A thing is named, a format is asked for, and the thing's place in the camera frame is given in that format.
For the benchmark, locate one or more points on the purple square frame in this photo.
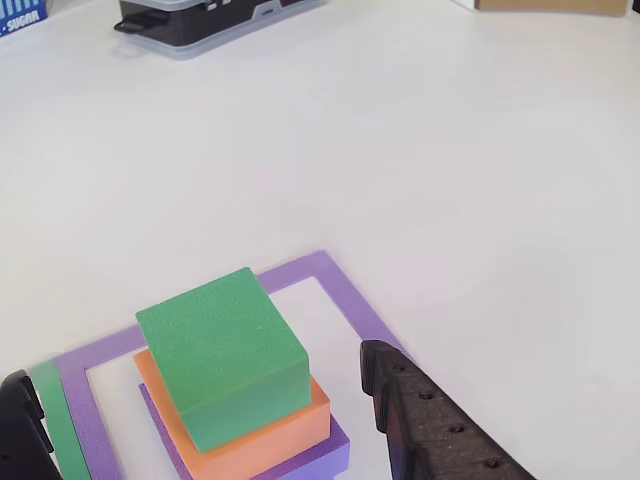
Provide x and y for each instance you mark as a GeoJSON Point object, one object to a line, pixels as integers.
{"type": "Point", "coordinates": [350, 295]}

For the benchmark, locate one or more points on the large purple block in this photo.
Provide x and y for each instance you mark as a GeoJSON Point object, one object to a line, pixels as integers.
{"type": "Point", "coordinates": [325, 450]}

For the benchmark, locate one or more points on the orange block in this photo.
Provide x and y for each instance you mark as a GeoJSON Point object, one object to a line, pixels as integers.
{"type": "Point", "coordinates": [260, 450]}

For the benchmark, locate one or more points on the green block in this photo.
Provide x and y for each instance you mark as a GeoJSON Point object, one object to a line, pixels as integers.
{"type": "Point", "coordinates": [225, 340]}

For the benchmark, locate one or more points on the green square frame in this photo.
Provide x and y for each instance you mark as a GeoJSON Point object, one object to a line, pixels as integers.
{"type": "Point", "coordinates": [55, 415]}

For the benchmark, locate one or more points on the blue box with white print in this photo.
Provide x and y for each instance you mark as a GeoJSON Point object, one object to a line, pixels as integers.
{"type": "Point", "coordinates": [20, 17]}

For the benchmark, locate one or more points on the black clear plastic case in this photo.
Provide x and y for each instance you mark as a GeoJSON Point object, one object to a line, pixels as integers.
{"type": "Point", "coordinates": [200, 25]}

